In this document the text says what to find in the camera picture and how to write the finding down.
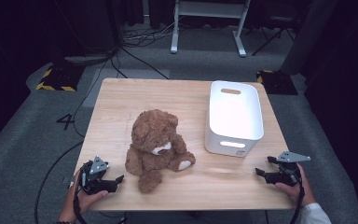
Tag white metal desk frame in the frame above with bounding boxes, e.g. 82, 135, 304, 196
170, 0, 252, 58

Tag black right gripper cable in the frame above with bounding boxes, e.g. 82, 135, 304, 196
288, 167, 306, 224

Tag yellow black striped base plate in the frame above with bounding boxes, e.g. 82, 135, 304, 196
255, 69, 299, 96
35, 63, 86, 92

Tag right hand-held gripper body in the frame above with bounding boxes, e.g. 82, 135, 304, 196
275, 150, 311, 188

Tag bundle of floor cables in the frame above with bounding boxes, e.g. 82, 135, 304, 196
122, 21, 176, 49

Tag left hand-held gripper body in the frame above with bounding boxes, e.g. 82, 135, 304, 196
79, 156, 110, 196

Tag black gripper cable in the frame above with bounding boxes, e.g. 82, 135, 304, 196
72, 169, 90, 224
288, 167, 306, 224

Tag brown teddy bear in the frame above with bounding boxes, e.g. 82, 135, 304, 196
124, 108, 197, 195

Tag person's right hand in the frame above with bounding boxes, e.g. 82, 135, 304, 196
274, 163, 317, 208

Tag long black floor cable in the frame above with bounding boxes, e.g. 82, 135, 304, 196
72, 46, 120, 138

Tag white plastic storage bin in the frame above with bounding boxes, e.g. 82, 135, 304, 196
204, 80, 265, 158

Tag black tripod stand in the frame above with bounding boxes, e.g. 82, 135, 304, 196
251, 17, 296, 57

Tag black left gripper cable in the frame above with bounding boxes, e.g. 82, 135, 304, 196
72, 169, 90, 224

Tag person's left hand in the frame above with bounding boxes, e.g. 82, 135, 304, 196
69, 178, 110, 215

